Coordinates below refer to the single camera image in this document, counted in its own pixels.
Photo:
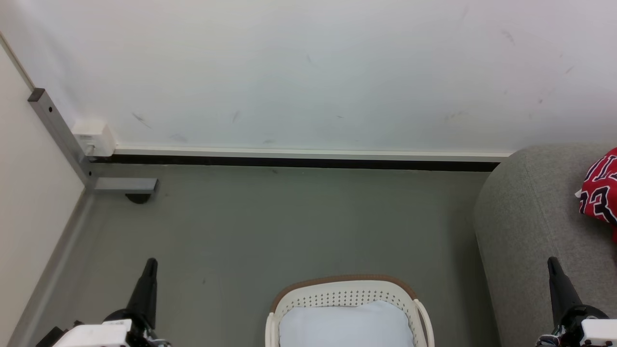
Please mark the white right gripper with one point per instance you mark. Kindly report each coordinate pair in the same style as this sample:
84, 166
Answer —
590, 330

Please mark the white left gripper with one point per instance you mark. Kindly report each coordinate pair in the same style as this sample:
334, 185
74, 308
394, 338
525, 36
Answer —
106, 332

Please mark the red basketball jersey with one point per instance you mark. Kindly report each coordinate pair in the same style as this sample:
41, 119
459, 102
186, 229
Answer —
602, 193

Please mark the white laundry basket brown rim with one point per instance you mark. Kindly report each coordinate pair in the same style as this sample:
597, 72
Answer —
347, 291

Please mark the grey fabric sofa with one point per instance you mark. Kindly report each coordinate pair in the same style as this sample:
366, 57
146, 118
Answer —
535, 231

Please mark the black caster wheel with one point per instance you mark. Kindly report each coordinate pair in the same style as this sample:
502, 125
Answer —
139, 197

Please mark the pale blue cloth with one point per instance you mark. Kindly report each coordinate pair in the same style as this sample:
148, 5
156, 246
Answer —
347, 325

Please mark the black white baseboard strip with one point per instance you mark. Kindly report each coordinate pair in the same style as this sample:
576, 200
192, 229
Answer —
299, 159

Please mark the white wall socket box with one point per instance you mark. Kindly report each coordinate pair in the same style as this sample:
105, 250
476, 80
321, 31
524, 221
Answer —
94, 137

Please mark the grey metal frame post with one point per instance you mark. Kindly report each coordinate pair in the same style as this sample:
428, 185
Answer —
62, 140

